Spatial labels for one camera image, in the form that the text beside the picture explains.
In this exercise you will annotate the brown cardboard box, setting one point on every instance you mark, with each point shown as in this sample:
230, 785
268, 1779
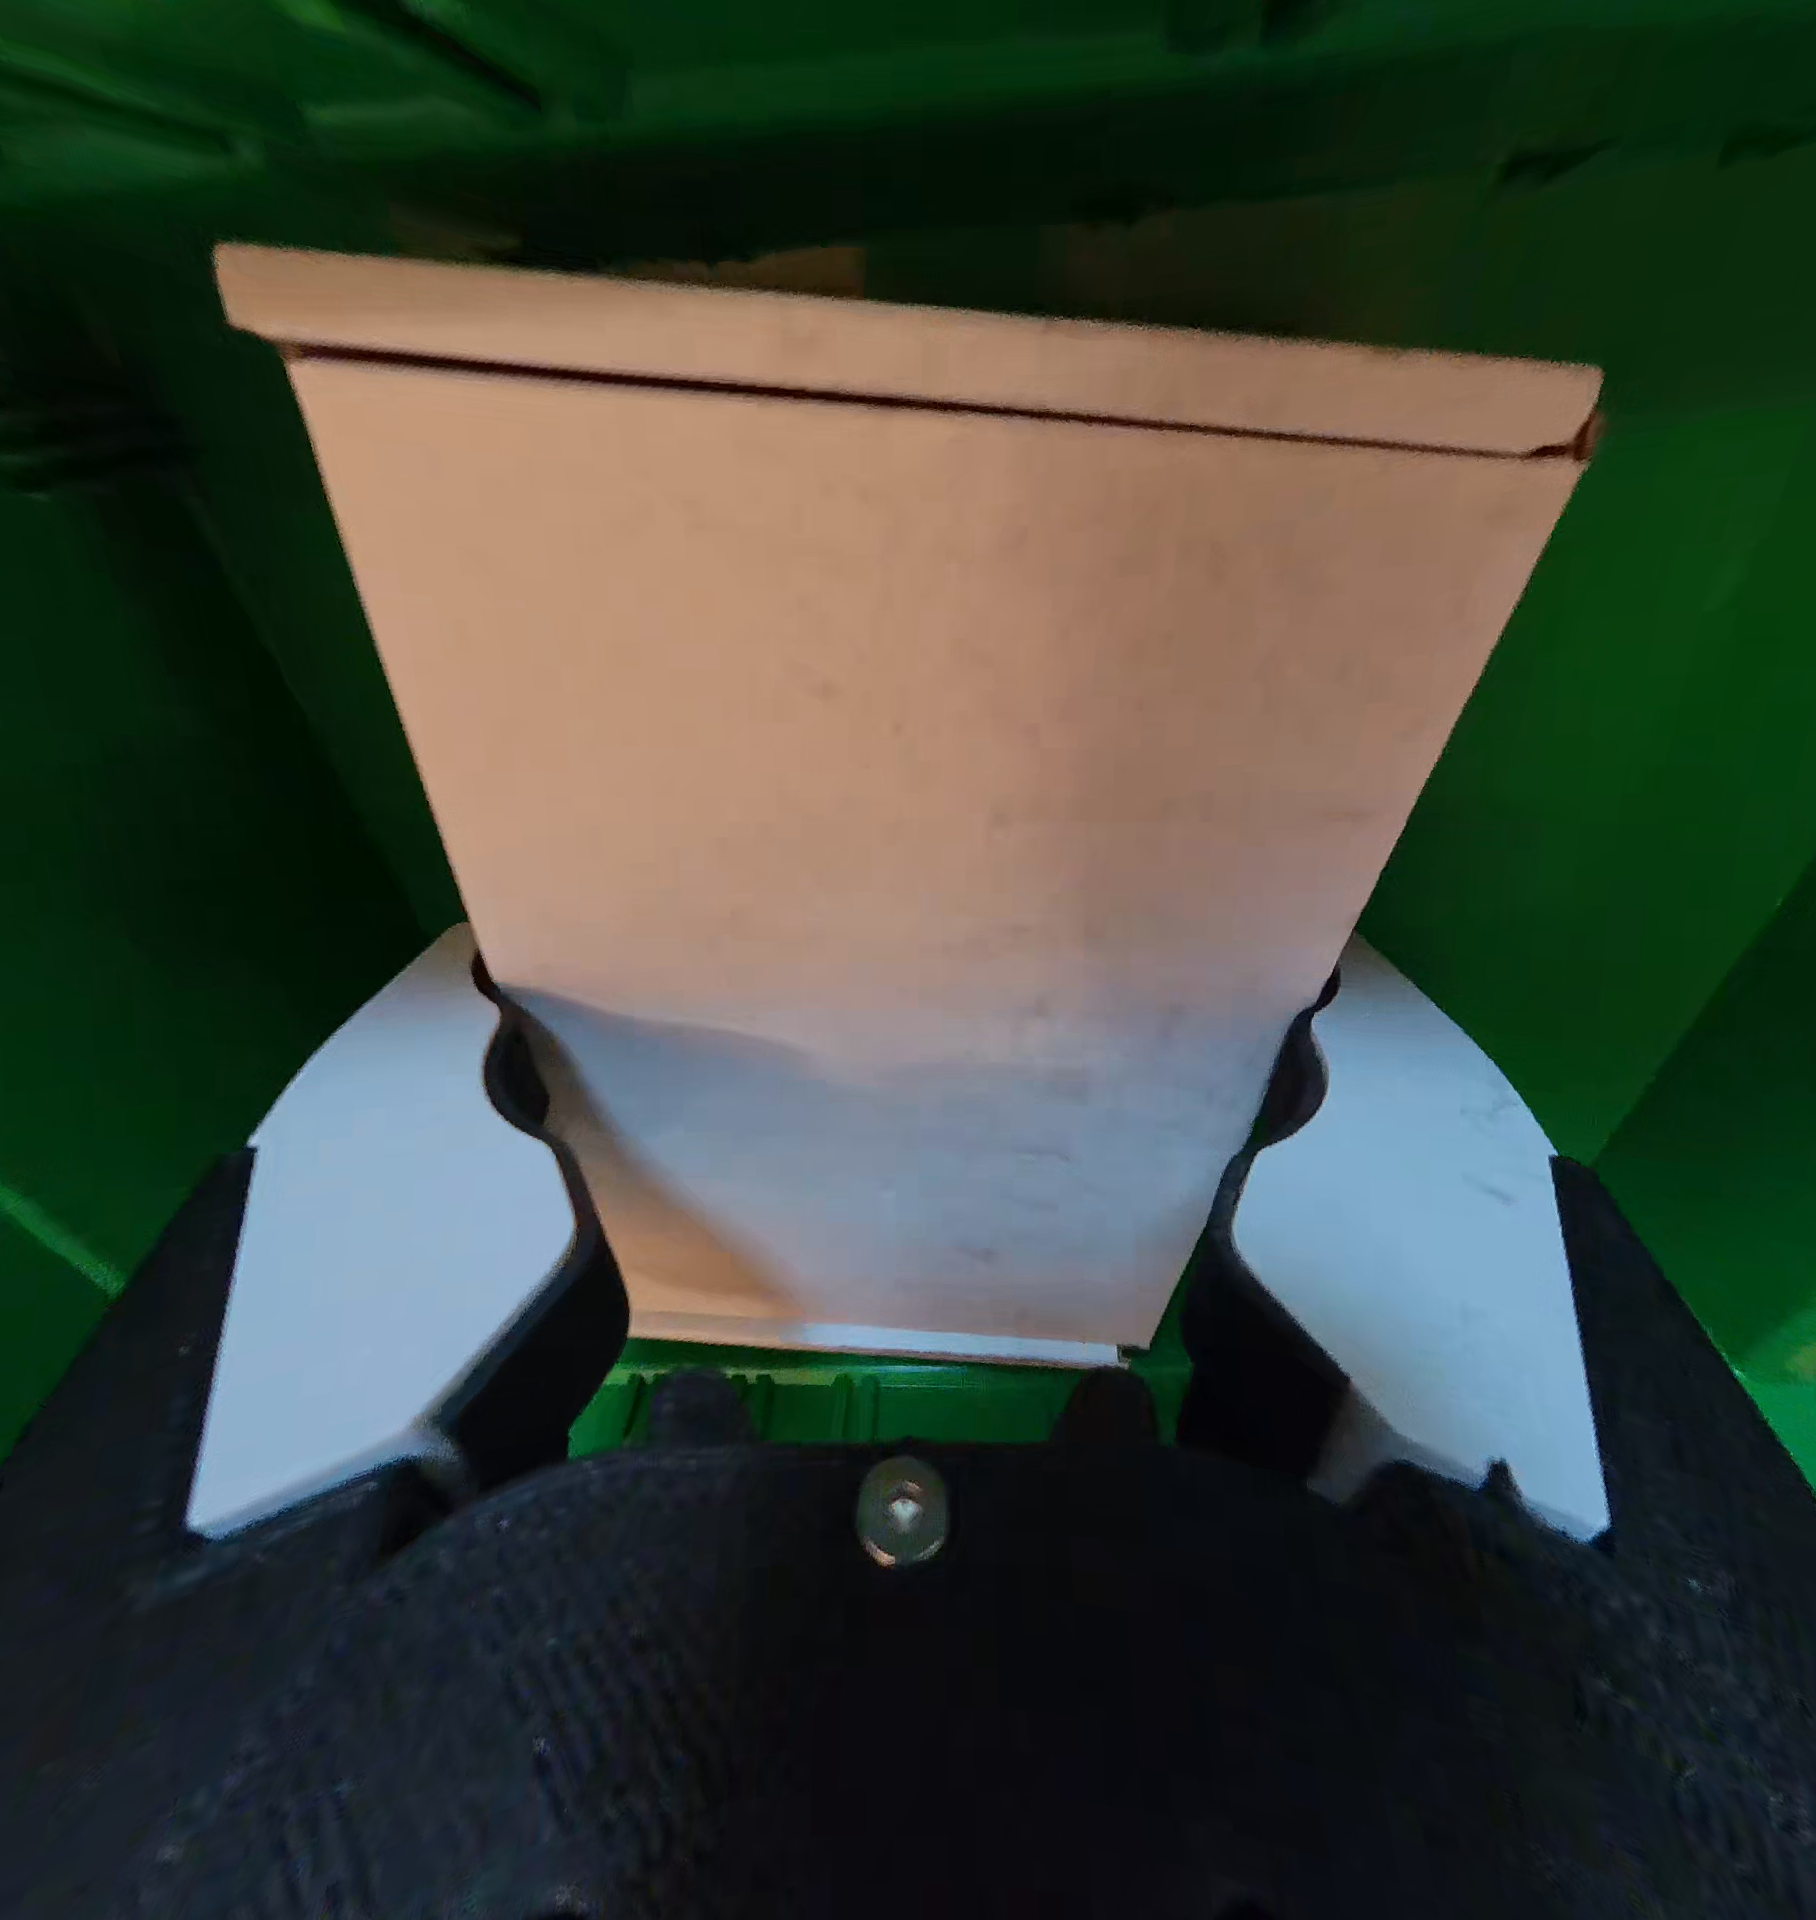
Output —
924, 676

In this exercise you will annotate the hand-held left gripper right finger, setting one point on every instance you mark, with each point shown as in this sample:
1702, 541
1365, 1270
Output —
1432, 1246

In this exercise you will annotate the green plastic crate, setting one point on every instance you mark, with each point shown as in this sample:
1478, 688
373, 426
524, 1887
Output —
1674, 751

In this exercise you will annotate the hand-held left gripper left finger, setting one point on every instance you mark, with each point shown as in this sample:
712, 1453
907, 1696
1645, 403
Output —
382, 1201

